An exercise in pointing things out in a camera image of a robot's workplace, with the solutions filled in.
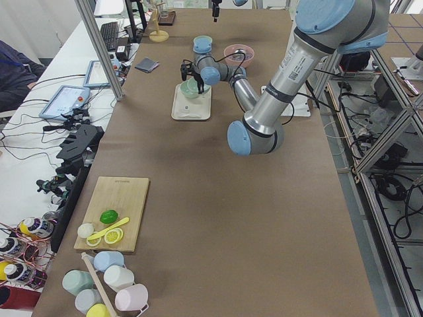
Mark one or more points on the cream rabbit tray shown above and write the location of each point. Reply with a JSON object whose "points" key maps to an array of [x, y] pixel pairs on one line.
{"points": [[188, 109]]}

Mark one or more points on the grey folded cloth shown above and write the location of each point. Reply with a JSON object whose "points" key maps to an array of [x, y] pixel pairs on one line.
{"points": [[147, 65]]}

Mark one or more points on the pink bowl with ice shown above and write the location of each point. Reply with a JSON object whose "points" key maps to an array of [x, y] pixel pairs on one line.
{"points": [[231, 63]]}

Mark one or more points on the white garlic bulb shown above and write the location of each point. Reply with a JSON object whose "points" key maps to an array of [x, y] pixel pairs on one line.
{"points": [[85, 230]]}

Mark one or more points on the aluminium frame post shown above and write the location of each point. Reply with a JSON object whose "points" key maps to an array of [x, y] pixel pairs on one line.
{"points": [[93, 31]]}

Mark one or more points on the blue cup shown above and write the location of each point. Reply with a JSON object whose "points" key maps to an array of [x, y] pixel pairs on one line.
{"points": [[104, 259]]}

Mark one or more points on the green cup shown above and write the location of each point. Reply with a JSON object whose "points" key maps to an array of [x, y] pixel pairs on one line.
{"points": [[75, 281]]}

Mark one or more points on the seated person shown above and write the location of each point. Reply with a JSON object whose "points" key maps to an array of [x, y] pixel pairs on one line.
{"points": [[18, 75]]}

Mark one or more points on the lemon slice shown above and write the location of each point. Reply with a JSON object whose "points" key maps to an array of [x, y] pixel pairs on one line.
{"points": [[93, 241], [113, 236]]}

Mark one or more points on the pink cup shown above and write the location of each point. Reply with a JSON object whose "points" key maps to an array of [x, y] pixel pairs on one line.
{"points": [[132, 298]]}

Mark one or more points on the yellow plastic knife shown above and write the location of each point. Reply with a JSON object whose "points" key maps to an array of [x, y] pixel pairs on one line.
{"points": [[104, 231]]}

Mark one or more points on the black tray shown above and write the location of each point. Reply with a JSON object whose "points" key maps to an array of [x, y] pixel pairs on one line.
{"points": [[167, 18]]}

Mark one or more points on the wooden cutting board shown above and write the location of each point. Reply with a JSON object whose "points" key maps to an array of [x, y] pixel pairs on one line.
{"points": [[117, 201]]}

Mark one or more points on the black gripper stand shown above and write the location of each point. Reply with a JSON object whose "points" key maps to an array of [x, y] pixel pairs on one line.
{"points": [[73, 147]]}

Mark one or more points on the green lime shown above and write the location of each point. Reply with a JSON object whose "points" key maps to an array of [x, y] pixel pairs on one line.
{"points": [[109, 216]]}

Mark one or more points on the teach pendant tablet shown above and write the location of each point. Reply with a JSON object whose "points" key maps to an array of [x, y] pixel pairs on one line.
{"points": [[64, 101], [95, 76]]}

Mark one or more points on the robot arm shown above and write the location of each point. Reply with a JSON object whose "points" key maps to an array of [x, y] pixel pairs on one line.
{"points": [[322, 28]]}

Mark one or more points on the wooden mug tree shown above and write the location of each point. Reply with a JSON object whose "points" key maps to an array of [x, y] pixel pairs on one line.
{"points": [[157, 35]]}

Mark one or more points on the white cup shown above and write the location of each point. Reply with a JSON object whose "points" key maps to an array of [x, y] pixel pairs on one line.
{"points": [[118, 278]]}

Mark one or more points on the white wire cup rack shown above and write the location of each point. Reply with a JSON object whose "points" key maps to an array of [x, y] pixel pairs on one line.
{"points": [[111, 308]]}

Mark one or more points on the black keyboard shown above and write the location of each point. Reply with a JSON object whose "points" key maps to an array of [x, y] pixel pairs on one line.
{"points": [[109, 32]]}

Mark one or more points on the green bowl on tray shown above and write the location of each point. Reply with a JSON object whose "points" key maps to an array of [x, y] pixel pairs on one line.
{"points": [[188, 93]]}

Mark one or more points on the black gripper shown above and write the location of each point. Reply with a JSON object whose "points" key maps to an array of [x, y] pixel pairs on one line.
{"points": [[197, 79], [215, 7]]}

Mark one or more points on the yellow cup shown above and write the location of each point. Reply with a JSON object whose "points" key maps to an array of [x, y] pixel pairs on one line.
{"points": [[98, 310]]}

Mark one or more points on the grey cup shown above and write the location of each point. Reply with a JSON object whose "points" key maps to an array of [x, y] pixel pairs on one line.
{"points": [[86, 299]]}

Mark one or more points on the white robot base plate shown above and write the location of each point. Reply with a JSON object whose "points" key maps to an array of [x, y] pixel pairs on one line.
{"points": [[300, 106]]}

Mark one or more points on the green bowl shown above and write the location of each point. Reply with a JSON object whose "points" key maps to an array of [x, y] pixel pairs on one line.
{"points": [[192, 86], [202, 44], [188, 93]]}

